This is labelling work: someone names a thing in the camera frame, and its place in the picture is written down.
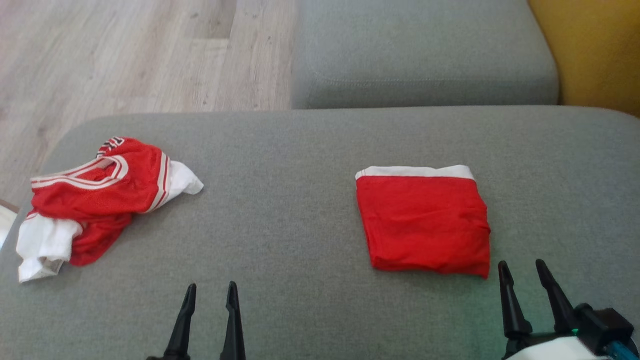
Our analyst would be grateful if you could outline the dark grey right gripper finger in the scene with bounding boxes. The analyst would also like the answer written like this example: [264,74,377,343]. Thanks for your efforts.
[497,260,533,339]
[535,258,579,335]

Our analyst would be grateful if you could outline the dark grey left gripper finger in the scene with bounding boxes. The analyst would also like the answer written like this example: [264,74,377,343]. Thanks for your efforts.
[220,281,246,360]
[162,283,197,360]

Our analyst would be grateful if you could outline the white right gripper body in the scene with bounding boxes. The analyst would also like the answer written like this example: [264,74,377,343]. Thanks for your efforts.
[505,335,611,360]

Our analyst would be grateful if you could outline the red shorts white waistband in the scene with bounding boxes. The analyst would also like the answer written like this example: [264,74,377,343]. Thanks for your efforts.
[355,164,492,279]

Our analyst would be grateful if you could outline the red basketball jersey white sleeves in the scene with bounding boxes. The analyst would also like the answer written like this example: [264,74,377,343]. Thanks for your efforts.
[16,136,205,284]

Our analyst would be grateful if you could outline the large grey sofa seat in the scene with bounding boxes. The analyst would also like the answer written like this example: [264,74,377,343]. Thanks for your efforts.
[0,105,640,360]

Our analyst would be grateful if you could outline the white floor object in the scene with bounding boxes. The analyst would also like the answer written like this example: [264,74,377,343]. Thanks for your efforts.
[0,199,20,249]

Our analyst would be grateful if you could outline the mustard yellow upholstered panel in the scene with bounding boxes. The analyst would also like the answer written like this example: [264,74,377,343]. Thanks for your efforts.
[528,0,640,119]

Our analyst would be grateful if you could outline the small grey sofa cushion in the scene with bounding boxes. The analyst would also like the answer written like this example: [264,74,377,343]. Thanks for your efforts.
[291,0,560,110]

